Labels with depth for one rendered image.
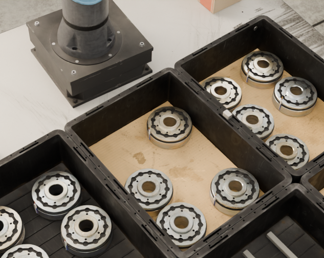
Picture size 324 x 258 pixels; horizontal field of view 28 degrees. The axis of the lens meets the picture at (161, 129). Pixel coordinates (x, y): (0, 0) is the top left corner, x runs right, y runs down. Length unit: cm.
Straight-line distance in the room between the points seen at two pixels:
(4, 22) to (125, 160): 170
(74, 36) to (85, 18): 7
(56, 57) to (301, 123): 64
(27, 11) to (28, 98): 136
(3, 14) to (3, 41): 117
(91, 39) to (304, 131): 57
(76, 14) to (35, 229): 54
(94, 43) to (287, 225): 67
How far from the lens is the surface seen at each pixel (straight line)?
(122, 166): 142
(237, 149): 140
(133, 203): 125
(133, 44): 172
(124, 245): 132
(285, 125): 153
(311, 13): 314
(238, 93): 153
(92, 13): 159
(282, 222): 138
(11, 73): 181
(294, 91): 158
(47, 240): 134
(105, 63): 167
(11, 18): 304
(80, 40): 164
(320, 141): 152
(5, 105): 173
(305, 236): 137
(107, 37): 169
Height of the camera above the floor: 199
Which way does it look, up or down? 51 degrees down
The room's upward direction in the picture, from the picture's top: 3 degrees clockwise
